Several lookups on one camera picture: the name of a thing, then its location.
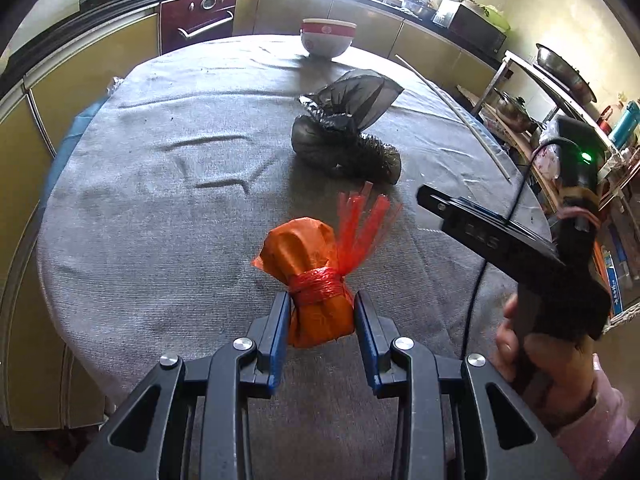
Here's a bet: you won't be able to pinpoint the metal bowl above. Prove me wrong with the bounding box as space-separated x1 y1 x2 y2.
401 0 437 19

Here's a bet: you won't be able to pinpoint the steel cooking pot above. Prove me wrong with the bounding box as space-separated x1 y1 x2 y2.
492 89 537 134

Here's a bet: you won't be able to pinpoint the green vegetables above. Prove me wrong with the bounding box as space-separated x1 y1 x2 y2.
457 0 511 32

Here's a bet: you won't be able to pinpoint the person's right hand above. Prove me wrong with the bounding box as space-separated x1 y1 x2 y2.
492 292 599 436

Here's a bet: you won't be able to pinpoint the teal bottle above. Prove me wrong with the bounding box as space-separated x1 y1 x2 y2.
610 101 640 149

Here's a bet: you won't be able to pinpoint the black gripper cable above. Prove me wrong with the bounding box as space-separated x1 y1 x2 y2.
460 137 581 362

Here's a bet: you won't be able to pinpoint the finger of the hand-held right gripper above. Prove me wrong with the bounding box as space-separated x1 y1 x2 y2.
416 184 567 286

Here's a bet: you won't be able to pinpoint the thin metal rod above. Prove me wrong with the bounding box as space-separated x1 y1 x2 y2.
395 54 512 182

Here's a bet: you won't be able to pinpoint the white and pink plastic bag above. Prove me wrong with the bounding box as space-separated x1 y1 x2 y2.
537 146 562 182

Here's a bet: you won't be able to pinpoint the orange-red plastic bag bundle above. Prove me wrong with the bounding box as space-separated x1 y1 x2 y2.
251 184 404 350

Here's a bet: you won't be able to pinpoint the yellow window-side base cabinets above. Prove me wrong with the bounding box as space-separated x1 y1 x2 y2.
232 0 501 87

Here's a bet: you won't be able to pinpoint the yellow side base cabinets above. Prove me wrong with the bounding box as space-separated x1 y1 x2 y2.
0 10 162 431

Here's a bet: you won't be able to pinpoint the black microwave oven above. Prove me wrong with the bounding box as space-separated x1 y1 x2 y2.
432 0 507 57

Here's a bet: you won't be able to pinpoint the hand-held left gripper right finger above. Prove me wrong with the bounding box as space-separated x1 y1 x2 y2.
353 290 581 480

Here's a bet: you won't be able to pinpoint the blue under tablecloth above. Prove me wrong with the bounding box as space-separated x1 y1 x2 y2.
40 96 110 211

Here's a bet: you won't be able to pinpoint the person's right forearm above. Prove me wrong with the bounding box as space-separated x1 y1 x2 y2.
545 354 637 480

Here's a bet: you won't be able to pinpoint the black plastic bag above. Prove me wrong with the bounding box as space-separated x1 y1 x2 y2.
291 69 405 184

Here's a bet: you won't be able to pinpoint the red and white bowl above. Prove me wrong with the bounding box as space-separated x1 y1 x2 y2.
300 18 358 59

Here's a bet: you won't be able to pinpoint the dark red built-in oven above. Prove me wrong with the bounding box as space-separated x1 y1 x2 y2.
159 0 239 56

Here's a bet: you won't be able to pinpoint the metal storage rack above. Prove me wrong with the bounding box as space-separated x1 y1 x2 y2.
470 50 640 321

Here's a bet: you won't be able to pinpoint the round table with grey tablecloth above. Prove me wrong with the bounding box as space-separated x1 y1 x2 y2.
36 35 554 480

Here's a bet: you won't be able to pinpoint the large metal basin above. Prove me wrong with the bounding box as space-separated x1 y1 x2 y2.
535 43 599 104

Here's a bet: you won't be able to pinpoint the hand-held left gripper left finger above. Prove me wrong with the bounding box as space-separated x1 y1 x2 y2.
65 290 292 480

